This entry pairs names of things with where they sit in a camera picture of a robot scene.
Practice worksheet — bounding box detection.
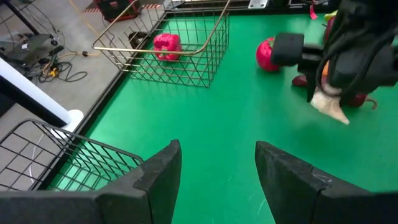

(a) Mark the pink bell pepper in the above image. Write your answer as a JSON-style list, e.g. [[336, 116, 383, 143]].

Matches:
[[153, 33, 183, 62]]

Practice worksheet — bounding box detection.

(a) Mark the black floor cable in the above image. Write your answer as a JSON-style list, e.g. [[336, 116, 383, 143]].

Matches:
[[26, 60, 89, 84]]

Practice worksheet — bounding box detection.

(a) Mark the dark purple eggplant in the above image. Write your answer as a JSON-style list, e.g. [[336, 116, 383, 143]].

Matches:
[[291, 73, 379, 110]]

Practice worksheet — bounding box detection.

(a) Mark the white garlic bulb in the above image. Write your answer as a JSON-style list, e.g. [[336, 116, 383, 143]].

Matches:
[[310, 83, 351, 126]]

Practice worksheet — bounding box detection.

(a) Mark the silver metal bracket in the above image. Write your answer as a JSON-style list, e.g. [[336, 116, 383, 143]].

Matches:
[[248, 0, 269, 9]]

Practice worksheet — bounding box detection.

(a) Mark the dark grey equipment base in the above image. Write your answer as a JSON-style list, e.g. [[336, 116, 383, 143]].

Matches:
[[0, 30, 65, 68]]

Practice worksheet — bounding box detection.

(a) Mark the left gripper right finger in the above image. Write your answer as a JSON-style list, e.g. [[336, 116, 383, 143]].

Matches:
[[254, 141, 398, 224]]

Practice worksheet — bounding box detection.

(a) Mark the black table frame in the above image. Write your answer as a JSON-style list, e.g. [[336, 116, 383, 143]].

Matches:
[[37, 0, 330, 191]]

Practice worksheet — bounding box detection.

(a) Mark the red black generator box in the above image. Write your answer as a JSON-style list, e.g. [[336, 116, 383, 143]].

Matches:
[[94, 0, 141, 23]]

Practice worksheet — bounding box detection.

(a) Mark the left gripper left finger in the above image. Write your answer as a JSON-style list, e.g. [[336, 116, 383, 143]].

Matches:
[[0, 139, 183, 224]]

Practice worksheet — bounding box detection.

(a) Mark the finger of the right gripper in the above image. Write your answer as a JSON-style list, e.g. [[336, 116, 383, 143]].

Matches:
[[271, 32, 324, 72]]

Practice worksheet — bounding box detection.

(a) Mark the black wire basket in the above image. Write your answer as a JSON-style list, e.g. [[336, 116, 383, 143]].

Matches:
[[0, 119, 145, 192]]

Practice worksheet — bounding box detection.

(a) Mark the red tomato green stem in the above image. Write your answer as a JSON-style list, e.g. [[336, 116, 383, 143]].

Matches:
[[256, 37, 280, 73]]

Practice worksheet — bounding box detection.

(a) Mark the black white pole stand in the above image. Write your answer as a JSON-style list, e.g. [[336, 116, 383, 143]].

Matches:
[[0, 57, 85, 139]]

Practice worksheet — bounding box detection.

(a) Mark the gold wire basket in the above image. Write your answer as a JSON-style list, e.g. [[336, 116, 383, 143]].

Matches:
[[92, 0, 231, 89]]

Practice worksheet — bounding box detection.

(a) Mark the dark red apple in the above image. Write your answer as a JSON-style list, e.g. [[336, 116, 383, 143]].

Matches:
[[323, 17, 336, 44]]

